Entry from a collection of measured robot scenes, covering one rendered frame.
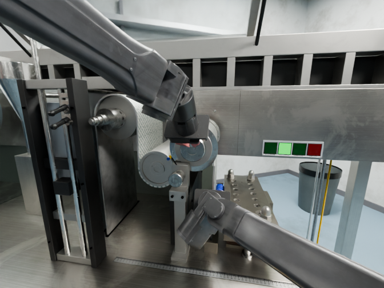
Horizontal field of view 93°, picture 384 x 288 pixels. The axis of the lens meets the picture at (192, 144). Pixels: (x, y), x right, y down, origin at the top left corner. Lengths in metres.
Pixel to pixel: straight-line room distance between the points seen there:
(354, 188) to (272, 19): 3.07
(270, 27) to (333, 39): 2.83
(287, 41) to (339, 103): 0.33
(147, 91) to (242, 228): 0.26
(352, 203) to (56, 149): 1.36
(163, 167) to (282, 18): 3.63
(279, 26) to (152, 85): 3.71
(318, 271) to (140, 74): 0.30
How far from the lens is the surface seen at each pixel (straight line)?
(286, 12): 4.05
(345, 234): 1.42
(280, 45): 0.92
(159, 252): 0.71
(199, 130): 0.42
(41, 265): 0.81
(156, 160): 0.60
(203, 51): 0.90
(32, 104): 0.65
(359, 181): 1.30
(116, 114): 0.58
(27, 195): 1.09
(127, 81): 0.23
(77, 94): 0.55
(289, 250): 0.30
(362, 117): 1.03
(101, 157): 0.70
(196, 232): 0.43
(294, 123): 0.92
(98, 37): 0.21
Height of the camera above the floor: 1.38
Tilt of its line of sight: 12 degrees down
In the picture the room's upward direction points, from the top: straight up
